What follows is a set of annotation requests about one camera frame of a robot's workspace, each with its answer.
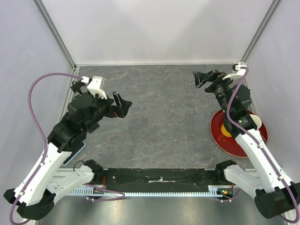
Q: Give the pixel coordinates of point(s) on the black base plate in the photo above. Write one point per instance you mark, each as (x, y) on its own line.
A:
(116, 176)

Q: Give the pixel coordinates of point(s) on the red round tray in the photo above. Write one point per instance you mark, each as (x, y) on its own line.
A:
(227, 144)

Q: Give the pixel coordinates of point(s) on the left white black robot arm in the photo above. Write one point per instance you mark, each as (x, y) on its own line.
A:
(35, 197)

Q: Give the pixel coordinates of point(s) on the light blue cable duct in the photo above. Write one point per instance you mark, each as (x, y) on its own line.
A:
(212, 191)

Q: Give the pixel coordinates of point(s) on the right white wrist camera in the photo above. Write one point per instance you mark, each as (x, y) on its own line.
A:
(239, 70)

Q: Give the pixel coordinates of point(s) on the white blue mug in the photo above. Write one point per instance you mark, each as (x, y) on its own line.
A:
(256, 120)

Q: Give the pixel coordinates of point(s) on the yellow cup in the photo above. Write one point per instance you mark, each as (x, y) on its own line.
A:
(224, 131)

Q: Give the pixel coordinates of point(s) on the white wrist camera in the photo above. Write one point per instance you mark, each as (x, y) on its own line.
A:
(95, 86)
(239, 70)

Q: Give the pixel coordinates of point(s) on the aluminium frame post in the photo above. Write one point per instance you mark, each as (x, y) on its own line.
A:
(55, 33)
(259, 31)

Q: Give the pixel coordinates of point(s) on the right aluminium frame post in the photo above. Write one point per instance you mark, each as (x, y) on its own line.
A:
(259, 31)

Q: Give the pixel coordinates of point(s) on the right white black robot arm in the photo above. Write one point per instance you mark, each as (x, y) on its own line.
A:
(274, 192)

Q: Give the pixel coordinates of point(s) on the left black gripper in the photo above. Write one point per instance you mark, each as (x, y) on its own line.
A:
(116, 110)

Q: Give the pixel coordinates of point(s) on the left aluminium frame post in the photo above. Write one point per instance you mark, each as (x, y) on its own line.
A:
(55, 33)

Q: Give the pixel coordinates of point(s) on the light blue phone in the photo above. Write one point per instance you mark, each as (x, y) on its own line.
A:
(77, 150)

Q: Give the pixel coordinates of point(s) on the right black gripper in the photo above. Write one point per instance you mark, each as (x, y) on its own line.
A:
(213, 75)

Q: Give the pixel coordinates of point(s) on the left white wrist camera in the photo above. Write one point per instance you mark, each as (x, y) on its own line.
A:
(95, 86)

